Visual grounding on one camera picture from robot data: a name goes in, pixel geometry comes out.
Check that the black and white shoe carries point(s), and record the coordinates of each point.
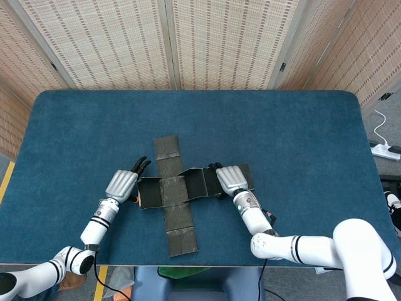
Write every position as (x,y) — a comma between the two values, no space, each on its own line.
(394,203)

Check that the black screen hinge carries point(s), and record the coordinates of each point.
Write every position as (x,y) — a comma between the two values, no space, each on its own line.
(283,67)
(54,66)

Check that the orange item on floor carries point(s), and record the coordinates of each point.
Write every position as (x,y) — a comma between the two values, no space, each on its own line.
(123,297)

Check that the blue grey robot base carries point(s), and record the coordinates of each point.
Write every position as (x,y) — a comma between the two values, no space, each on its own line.
(200,287)

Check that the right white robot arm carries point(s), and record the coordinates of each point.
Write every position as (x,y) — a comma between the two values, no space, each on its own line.
(260,219)

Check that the left robot hand orange thumb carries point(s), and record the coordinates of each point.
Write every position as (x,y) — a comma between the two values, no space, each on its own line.
(120,186)

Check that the woven folding screen panel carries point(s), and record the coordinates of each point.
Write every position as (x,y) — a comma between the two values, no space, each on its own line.
(228,44)
(25,56)
(109,44)
(395,91)
(11,125)
(338,47)

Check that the dark cardboard folding box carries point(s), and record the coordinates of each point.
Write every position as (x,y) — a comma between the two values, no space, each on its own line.
(175,188)

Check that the yellow floor tape strip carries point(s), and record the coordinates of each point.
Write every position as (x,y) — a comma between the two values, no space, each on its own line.
(7,182)
(101,288)

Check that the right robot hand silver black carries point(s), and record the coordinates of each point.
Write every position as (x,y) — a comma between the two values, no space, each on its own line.
(233,178)

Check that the brown leather shoe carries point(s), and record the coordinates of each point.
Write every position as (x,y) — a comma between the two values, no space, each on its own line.
(75,281)

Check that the white power strip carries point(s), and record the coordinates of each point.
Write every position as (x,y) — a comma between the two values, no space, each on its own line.
(387,152)

